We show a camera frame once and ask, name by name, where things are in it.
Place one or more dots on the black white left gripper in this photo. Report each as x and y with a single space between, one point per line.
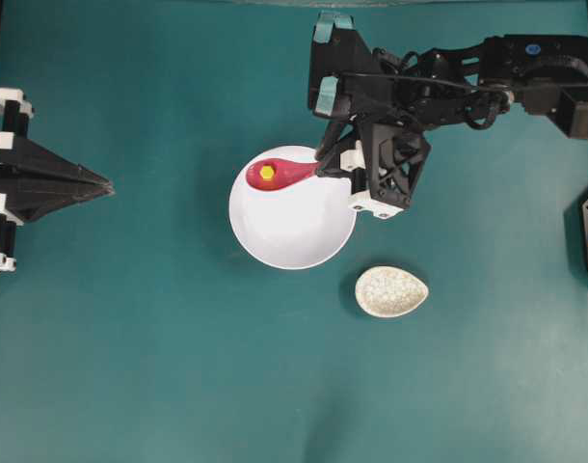
34 181

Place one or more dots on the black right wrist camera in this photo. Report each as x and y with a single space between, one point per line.
345 78

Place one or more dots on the speckled teardrop spoon rest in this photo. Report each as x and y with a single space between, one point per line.
387 291

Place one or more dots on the red plastic spoon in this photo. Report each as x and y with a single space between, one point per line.
287 173

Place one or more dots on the white round bowl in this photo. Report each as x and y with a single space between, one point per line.
294 228

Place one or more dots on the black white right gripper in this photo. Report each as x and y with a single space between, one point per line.
383 162

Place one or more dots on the yellow hexagonal prism block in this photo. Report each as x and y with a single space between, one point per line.
267 172

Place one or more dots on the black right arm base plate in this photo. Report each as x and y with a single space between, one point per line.
576 236

